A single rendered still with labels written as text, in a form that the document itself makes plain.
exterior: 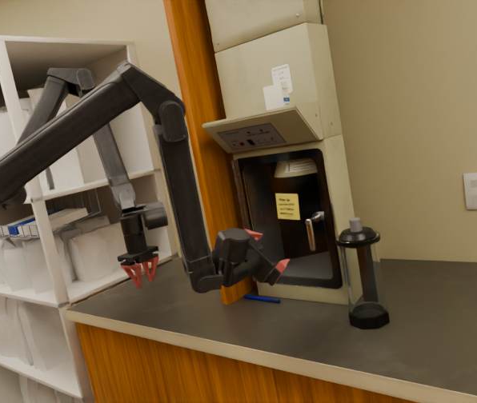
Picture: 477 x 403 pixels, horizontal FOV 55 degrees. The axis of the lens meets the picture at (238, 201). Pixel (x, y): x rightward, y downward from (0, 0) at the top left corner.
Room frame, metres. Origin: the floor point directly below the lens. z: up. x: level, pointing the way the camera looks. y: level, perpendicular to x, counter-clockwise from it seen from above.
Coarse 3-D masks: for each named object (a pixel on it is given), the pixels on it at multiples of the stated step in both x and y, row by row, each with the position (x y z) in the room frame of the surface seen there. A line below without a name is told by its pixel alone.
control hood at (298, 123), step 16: (272, 112) 1.17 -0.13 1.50; (288, 112) 1.14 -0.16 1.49; (304, 112) 1.15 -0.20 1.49; (208, 128) 1.32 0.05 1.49; (224, 128) 1.29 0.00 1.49; (288, 128) 1.19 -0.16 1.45; (304, 128) 1.17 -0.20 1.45; (320, 128) 1.20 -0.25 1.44; (224, 144) 1.36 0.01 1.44; (288, 144) 1.25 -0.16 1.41
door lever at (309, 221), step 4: (312, 216) 1.24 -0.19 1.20; (316, 216) 1.22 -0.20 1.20; (308, 220) 1.19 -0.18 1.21; (312, 220) 1.20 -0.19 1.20; (316, 220) 1.23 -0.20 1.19; (308, 224) 1.19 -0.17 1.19; (312, 224) 1.20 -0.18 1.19; (308, 228) 1.19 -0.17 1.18; (312, 228) 1.19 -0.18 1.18; (308, 232) 1.19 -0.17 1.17; (312, 232) 1.19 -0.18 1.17; (308, 236) 1.20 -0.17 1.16; (312, 236) 1.19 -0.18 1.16; (312, 240) 1.19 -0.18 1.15; (312, 244) 1.19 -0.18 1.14; (312, 248) 1.19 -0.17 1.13; (316, 248) 1.20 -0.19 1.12
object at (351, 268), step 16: (336, 240) 1.09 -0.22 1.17; (368, 240) 1.04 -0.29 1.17; (352, 256) 1.06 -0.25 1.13; (368, 256) 1.05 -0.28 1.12; (352, 272) 1.06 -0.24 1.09; (368, 272) 1.05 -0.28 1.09; (352, 288) 1.06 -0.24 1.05; (368, 288) 1.05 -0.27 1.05; (352, 304) 1.07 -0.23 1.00; (368, 304) 1.05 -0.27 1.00; (384, 304) 1.06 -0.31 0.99
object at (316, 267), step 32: (256, 160) 1.34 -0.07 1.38; (288, 160) 1.27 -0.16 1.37; (320, 160) 1.21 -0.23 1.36; (256, 192) 1.36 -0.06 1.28; (288, 192) 1.28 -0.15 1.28; (320, 192) 1.22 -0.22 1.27; (256, 224) 1.37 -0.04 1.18; (288, 224) 1.29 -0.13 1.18; (320, 224) 1.23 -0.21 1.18; (288, 256) 1.31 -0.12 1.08; (320, 256) 1.24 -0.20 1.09
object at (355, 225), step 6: (354, 222) 1.08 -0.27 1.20; (360, 222) 1.08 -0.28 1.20; (354, 228) 1.08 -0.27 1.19; (360, 228) 1.08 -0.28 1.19; (366, 228) 1.10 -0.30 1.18; (342, 234) 1.09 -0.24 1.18; (348, 234) 1.07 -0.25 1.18; (354, 234) 1.06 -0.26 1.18; (360, 234) 1.05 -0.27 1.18; (366, 234) 1.05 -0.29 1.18; (372, 234) 1.06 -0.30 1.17; (342, 240) 1.07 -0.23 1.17; (348, 240) 1.06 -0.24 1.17; (354, 240) 1.05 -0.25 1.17; (360, 240) 1.05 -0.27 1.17
